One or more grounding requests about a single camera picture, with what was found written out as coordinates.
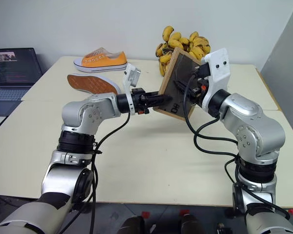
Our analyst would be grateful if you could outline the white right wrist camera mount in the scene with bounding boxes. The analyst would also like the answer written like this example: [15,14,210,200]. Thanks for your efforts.
[200,47,231,110]

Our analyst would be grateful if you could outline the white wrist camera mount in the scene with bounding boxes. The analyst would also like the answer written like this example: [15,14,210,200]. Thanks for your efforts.
[122,62,143,116]
[200,47,231,110]

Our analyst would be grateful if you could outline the yellow banana bunch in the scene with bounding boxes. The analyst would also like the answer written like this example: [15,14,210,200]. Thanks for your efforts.
[155,25,212,78]

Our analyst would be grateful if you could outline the wooden picture frame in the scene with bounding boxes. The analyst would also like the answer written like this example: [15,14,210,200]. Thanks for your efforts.
[152,47,204,122]

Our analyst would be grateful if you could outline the dark rounded shape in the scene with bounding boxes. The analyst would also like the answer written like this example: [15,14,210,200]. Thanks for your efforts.
[121,215,146,234]
[180,214,206,234]

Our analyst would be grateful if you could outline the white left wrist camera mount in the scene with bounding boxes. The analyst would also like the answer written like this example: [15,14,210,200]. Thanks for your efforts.
[122,62,143,116]

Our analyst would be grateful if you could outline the dark open laptop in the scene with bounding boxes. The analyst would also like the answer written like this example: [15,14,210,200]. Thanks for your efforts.
[0,47,43,130]

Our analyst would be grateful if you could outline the orange canvas sneaker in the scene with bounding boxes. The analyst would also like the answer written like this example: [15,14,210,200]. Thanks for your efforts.
[73,47,128,74]
[66,73,122,95]

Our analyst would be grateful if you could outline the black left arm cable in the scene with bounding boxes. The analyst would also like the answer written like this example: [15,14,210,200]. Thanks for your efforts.
[70,112,131,234]

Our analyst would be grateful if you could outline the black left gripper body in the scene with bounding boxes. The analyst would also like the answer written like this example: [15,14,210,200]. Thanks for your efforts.
[132,88,150,116]

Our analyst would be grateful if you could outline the grey partition panel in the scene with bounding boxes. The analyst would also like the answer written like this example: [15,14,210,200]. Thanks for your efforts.
[259,0,293,112]

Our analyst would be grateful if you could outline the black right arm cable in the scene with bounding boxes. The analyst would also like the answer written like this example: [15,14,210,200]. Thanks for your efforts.
[183,72,292,220]

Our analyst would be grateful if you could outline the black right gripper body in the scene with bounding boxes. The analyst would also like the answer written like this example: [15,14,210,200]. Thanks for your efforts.
[185,62,211,105]

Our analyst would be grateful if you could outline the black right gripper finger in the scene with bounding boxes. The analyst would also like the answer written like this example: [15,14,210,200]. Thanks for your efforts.
[173,79,190,92]
[178,87,193,99]

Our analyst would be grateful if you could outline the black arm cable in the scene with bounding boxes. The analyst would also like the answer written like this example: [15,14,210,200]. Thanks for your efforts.
[183,72,292,220]
[70,112,131,234]

